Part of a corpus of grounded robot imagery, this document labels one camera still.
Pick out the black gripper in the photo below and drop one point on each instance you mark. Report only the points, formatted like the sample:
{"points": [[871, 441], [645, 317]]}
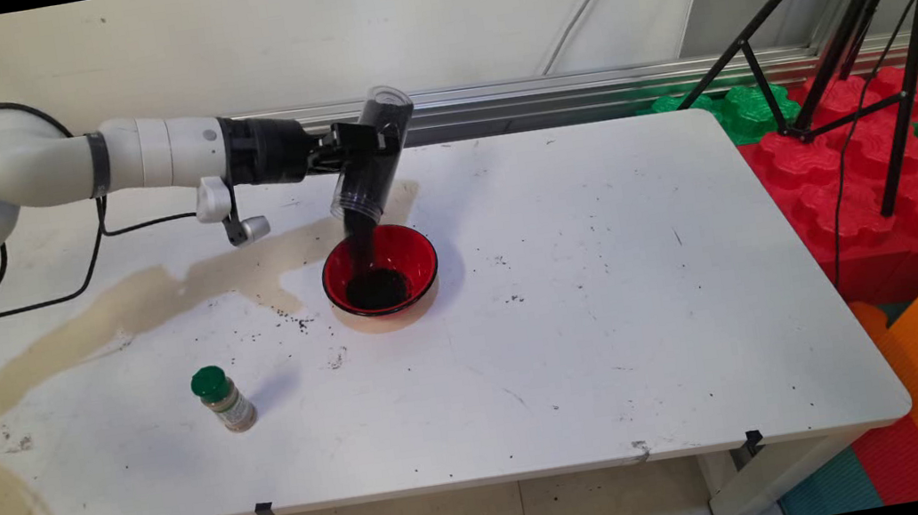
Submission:
{"points": [[269, 149]]}

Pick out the clear plastic jar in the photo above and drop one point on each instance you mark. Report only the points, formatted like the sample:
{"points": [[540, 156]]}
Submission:
{"points": [[375, 170]]}

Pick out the black seeds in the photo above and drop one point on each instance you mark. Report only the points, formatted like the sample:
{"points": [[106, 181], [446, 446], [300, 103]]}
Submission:
{"points": [[376, 289]]}

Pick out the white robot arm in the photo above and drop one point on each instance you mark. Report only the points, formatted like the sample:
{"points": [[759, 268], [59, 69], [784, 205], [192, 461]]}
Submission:
{"points": [[33, 165]]}

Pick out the red bowl with black rim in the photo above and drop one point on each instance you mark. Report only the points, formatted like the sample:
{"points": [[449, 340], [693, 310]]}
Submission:
{"points": [[414, 255]]}

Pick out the spice bottle with green cap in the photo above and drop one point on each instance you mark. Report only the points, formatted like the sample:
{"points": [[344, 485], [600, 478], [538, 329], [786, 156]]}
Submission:
{"points": [[223, 398]]}

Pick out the black table edge clip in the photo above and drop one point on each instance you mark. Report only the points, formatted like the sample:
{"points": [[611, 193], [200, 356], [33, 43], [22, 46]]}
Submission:
{"points": [[264, 509], [752, 441]]}

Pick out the white table leg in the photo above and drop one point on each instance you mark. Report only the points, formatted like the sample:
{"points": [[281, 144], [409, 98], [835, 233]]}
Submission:
{"points": [[769, 479]]}

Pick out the black tripod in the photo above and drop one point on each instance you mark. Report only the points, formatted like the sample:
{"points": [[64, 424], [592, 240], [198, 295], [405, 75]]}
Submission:
{"points": [[895, 7]]}

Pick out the teal floor mat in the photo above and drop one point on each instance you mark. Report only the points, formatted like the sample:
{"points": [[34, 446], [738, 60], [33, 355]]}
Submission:
{"points": [[824, 489]]}

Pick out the red floor mat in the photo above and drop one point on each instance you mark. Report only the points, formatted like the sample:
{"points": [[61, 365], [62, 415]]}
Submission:
{"points": [[901, 465]]}

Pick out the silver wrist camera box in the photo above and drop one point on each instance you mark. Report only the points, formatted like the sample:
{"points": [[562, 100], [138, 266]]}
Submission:
{"points": [[216, 200]]}

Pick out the aluminium wall rail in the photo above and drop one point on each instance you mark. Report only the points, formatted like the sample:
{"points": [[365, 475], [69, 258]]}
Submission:
{"points": [[535, 94]]}

